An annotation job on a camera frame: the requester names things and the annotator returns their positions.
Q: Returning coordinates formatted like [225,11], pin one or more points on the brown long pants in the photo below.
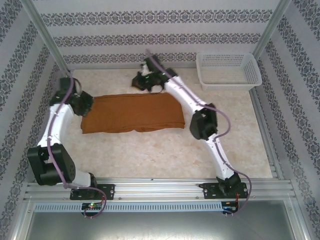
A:
[132,112]

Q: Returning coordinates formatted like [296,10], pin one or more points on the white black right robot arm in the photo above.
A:
[183,92]

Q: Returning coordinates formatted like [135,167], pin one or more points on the white plastic mesh basket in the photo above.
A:
[227,72]

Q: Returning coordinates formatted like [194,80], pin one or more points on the grey metal sheet panel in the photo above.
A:
[160,225]

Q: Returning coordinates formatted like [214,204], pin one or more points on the aluminium frame post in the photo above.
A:
[47,35]
[270,27]

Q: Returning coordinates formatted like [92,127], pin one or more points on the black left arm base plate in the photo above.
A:
[106,190]

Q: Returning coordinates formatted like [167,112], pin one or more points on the aluminium mounting rail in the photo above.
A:
[157,188]

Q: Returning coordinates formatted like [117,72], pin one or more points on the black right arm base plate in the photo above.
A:
[208,190]

